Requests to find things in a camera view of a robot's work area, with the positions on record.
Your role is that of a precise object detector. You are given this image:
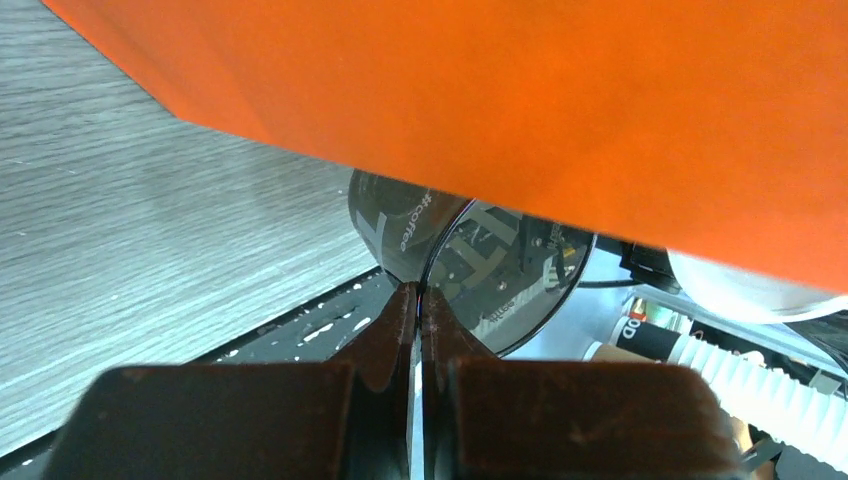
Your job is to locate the orange paper bag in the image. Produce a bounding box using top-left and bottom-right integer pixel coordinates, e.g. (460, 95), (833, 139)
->
(49, 1), (847, 292)

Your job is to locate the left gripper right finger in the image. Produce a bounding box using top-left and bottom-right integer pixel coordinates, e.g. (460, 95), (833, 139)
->
(419, 289), (744, 479)

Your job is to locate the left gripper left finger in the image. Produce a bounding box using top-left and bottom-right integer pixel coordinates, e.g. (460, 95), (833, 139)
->
(43, 283), (418, 479)

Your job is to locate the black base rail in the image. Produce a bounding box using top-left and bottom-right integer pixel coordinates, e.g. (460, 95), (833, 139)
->
(1, 268), (396, 479)

